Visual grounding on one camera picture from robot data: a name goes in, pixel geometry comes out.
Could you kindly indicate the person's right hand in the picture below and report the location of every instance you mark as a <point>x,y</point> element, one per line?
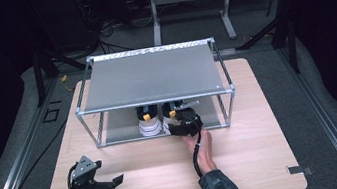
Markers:
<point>203,151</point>

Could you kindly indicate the white sneakers pair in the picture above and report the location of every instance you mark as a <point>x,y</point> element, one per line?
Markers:
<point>149,124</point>

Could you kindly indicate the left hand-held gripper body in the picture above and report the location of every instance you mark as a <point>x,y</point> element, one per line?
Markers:
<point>87,182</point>

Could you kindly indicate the white and beige sneaker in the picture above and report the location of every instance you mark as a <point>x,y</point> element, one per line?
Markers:
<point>169,116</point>

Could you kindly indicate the grey metal shoe rack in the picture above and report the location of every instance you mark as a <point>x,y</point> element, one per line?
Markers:
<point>153,76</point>

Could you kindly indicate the black metal stand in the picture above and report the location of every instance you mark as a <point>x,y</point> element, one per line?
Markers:
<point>43,69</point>
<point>282,23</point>

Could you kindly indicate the yellow plug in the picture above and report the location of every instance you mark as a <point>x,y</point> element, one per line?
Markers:
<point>64,78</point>

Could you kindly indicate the grey tape piece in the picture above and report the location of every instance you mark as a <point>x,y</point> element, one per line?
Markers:
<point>299,170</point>

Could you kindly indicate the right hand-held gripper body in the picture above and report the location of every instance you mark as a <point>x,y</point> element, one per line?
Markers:
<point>186,123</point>

